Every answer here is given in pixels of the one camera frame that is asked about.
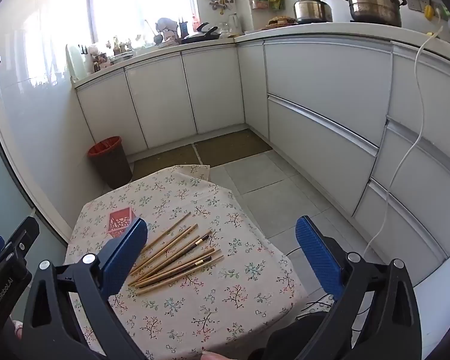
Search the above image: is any window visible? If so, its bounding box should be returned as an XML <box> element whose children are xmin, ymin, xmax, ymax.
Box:
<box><xmin>90</xmin><ymin>0</ymin><xmax>196</xmax><ymax>44</ymax></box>

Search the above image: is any grey bundle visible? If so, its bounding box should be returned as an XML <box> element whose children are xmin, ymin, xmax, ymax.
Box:
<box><xmin>155</xmin><ymin>17</ymin><xmax>179</xmax><ymax>42</ymax></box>

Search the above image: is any white countertop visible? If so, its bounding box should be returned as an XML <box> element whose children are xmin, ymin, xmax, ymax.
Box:
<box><xmin>70</xmin><ymin>22</ymin><xmax>450</xmax><ymax>69</ymax></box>

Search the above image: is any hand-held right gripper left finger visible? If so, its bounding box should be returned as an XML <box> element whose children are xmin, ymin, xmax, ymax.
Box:
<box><xmin>21</xmin><ymin>217</ymin><xmax>149</xmax><ymax>360</ymax></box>

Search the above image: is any white plastic container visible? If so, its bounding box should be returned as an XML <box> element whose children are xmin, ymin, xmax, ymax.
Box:
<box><xmin>65</xmin><ymin>43</ymin><xmax>89</xmax><ymax>80</ymax></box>

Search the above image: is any pile of bamboo chopsticks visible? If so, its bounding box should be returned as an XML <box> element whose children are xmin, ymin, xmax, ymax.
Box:
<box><xmin>127</xmin><ymin>211</ymin><xmax>225</xmax><ymax>296</ymax></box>

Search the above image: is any black cable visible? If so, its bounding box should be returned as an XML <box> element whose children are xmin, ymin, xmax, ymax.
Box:
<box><xmin>287</xmin><ymin>247</ymin><xmax>338</xmax><ymax>313</ymax></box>

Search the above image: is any dark-handled chopstick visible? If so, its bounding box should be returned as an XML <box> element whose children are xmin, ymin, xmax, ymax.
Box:
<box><xmin>135</xmin><ymin>256</ymin><xmax>213</xmax><ymax>290</ymax></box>
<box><xmin>135</xmin><ymin>233</ymin><xmax>211</xmax><ymax>282</ymax></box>

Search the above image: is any brown trash bin red rim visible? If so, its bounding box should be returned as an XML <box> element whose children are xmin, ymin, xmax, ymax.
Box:
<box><xmin>88</xmin><ymin>136</ymin><xmax>133</xmax><ymax>190</ymax></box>

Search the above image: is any pink perforated utensil holder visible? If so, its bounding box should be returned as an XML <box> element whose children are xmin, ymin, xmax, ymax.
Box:
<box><xmin>109</xmin><ymin>206</ymin><xmax>140</xmax><ymax>239</ymax></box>

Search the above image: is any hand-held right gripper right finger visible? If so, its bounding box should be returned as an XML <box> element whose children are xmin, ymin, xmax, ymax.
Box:
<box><xmin>293</xmin><ymin>215</ymin><xmax>422</xmax><ymax>360</ymax></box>

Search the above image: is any floral tablecloth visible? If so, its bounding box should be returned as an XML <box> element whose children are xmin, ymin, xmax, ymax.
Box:
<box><xmin>64</xmin><ymin>164</ymin><xmax>308</xmax><ymax>360</ymax></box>

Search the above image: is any white kitchen cabinet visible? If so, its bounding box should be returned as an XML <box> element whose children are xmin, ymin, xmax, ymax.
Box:
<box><xmin>75</xmin><ymin>32</ymin><xmax>450</xmax><ymax>289</ymax></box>

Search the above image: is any cluster of small bottles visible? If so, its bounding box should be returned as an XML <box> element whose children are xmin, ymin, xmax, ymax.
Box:
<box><xmin>86</xmin><ymin>35</ymin><xmax>137</xmax><ymax>73</ymax></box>

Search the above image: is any white power cable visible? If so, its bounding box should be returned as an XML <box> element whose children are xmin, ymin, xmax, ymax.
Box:
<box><xmin>362</xmin><ymin>7</ymin><xmax>449</xmax><ymax>256</ymax></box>

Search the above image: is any clear electric kettle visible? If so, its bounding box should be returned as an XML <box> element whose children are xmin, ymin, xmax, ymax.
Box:
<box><xmin>227</xmin><ymin>13</ymin><xmax>243</xmax><ymax>35</ymax></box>

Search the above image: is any stainless steel steamer pot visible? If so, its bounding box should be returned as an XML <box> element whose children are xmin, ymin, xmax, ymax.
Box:
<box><xmin>341</xmin><ymin>0</ymin><xmax>408</xmax><ymax>28</ymax></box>

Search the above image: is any round woven basket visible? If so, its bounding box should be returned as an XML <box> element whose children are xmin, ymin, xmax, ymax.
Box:
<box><xmin>264</xmin><ymin>16</ymin><xmax>297</xmax><ymax>29</ymax></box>

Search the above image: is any black frying pan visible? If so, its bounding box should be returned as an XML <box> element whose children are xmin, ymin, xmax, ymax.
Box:
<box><xmin>181</xmin><ymin>22</ymin><xmax>223</xmax><ymax>44</ymax></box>

